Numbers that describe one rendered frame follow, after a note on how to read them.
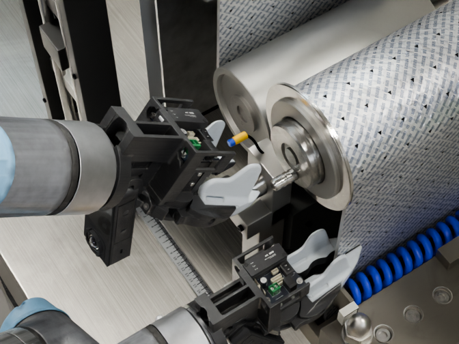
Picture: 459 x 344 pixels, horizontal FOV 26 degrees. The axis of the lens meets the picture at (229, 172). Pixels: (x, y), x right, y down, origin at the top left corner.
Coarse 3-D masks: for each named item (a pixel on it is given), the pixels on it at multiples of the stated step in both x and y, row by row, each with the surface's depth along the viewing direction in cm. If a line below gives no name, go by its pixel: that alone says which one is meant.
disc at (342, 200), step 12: (276, 84) 102; (288, 84) 100; (276, 96) 103; (288, 96) 100; (300, 96) 98; (312, 108) 97; (324, 120) 96; (324, 132) 97; (336, 144) 96; (336, 156) 97; (348, 168) 97; (348, 180) 98; (348, 192) 99; (324, 204) 106; (336, 204) 103; (348, 204) 101
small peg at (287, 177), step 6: (282, 174) 103; (288, 174) 103; (294, 174) 103; (270, 180) 102; (276, 180) 102; (282, 180) 102; (288, 180) 102; (294, 180) 103; (276, 186) 102; (282, 186) 103
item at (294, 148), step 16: (272, 128) 103; (288, 128) 100; (304, 128) 100; (272, 144) 105; (288, 144) 101; (304, 144) 99; (288, 160) 103; (304, 160) 100; (320, 160) 100; (304, 176) 102; (320, 176) 101
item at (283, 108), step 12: (276, 108) 103; (288, 108) 101; (300, 108) 99; (276, 120) 105; (300, 120) 100; (312, 120) 98; (312, 132) 98; (324, 144) 97; (324, 156) 99; (336, 168) 98; (324, 180) 101; (336, 180) 99; (312, 192) 106; (324, 192) 103; (336, 192) 101
